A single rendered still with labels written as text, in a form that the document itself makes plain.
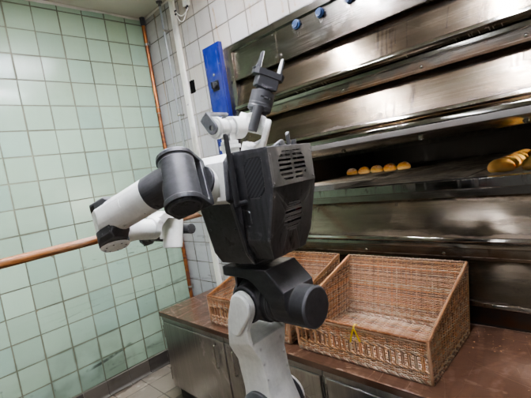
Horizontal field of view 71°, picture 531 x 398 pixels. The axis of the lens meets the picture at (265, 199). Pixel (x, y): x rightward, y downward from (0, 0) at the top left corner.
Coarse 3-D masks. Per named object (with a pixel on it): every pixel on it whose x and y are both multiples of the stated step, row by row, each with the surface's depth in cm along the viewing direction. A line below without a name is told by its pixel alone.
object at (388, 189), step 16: (480, 176) 146; (496, 176) 138; (512, 176) 134; (528, 176) 131; (320, 192) 194; (336, 192) 188; (352, 192) 181; (368, 192) 175; (384, 192) 170; (400, 192) 164
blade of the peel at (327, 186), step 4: (360, 180) 215; (364, 180) 212; (320, 184) 235; (324, 184) 230; (328, 184) 225; (332, 184) 189; (336, 184) 191; (340, 184) 193; (344, 184) 196; (348, 184) 199; (316, 188) 196; (320, 188) 195; (324, 188) 193; (328, 188) 191; (332, 188) 190; (336, 188) 190
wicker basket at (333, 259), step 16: (288, 256) 212; (304, 256) 204; (320, 256) 197; (336, 256) 188; (320, 272) 177; (224, 288) 202; (208, 304) 194; (224, 304) 185; (224, 320) 187; (288, 336) 158
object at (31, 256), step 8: (192, 216) 157; (200, 216) 161; (80, 240) 125; (88, 240) 126; (96, 240) 128; (48, 248) 118; (56, 248) 119; (64, 248) 121; (72, 248) 122; (80, 248) 125; (16, 256) 111; (24, 256) 113; (32, 256) 114; (40, 256) 116; (48, 256) 118; (0, 264) 108; (8, 264) 109; (16, 264) 111
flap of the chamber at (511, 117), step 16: (496, 112) 122; (512, 112) 119; (528, 112) 116; (416, 128) 140; (432, 128) 136; (448, 128) 134; (464, 128) 136; (480, 128) 137; (336, 144) 166; (352, 144) 160; (368, 144) 161; (384, 144) 164
